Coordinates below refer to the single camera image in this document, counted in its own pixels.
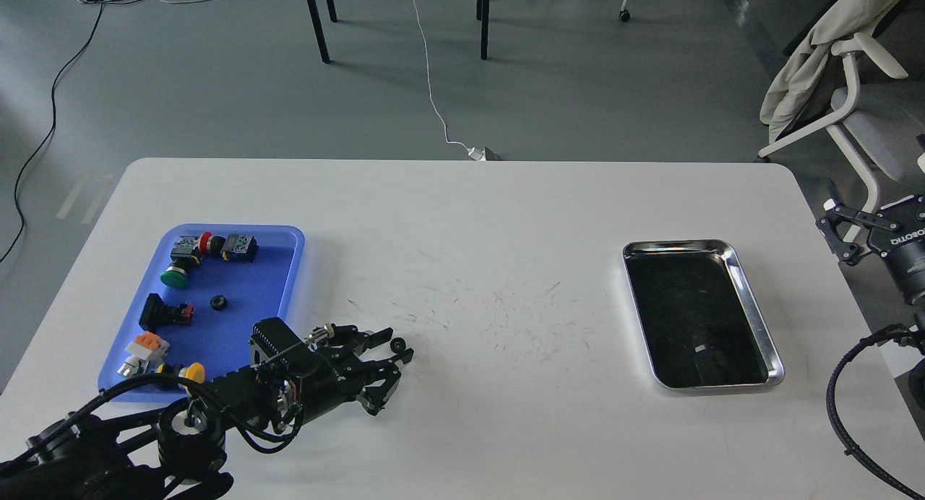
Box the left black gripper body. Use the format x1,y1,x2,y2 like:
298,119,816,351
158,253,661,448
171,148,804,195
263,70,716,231
251,318,364,426

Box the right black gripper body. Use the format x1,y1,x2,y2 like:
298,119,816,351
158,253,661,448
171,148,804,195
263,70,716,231
878,211,924,306

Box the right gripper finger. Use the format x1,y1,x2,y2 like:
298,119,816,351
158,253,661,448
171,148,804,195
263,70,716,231
816,197,897,267
892,196,924,223

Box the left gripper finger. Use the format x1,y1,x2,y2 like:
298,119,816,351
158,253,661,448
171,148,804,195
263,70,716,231
307,324,394,361
356,348,414,415

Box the small black gear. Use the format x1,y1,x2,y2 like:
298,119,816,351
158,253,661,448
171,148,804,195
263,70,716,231
389,337,407,355
208,295,228,311

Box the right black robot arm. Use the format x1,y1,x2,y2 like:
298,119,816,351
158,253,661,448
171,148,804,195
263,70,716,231
816,195,924,409

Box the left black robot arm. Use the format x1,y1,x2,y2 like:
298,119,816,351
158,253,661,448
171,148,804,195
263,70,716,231
2,318,414,499

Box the white chair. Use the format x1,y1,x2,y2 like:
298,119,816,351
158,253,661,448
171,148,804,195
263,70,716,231
757,33,924,212

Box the blue plastic tray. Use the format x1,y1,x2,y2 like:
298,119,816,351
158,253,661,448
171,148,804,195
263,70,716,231
97,223,305,389

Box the stainless steel tray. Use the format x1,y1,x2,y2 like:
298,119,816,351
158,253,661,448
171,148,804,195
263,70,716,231
622,239,786,392

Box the orange grey contact block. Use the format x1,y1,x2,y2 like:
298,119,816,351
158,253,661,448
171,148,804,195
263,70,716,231
126,331,171,362

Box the beige cloth on chair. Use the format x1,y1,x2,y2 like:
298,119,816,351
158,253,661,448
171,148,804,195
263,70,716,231
760,0,899,144

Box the black table leg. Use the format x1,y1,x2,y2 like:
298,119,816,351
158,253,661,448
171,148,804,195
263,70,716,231
326,0,338,23
476,0,490,60
305,0,331,64

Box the black table leg rear left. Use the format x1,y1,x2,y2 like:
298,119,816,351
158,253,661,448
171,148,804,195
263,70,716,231
326,0,338,23

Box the black table leg right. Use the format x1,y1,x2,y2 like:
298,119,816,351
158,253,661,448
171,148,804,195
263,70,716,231
476,0,490,60

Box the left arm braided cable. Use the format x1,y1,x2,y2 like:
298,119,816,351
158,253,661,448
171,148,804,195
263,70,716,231
72,341,304,455

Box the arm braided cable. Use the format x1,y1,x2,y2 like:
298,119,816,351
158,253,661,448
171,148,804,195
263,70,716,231
72,341,304,455
826,324,925,500

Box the yellow push button switch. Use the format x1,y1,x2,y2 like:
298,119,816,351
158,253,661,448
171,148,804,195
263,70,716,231
118,356,206,392

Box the red push button switch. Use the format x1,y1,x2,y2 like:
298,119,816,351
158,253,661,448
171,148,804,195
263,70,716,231
171,231,259,265

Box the green push button switch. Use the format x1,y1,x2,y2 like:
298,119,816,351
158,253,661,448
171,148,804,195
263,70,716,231
159,256,199,290

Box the black red selector switch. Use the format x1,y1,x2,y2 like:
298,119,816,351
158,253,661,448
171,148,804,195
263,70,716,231
138,293,194,332

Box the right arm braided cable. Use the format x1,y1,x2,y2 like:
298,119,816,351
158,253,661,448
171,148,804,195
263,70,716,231
826,324,925,500

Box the white floor cable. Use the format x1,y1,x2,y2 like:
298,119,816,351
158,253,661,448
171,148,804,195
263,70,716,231
350,0,501,162

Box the black floor cable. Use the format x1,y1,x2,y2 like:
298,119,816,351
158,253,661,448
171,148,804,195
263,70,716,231
0,0,181,262

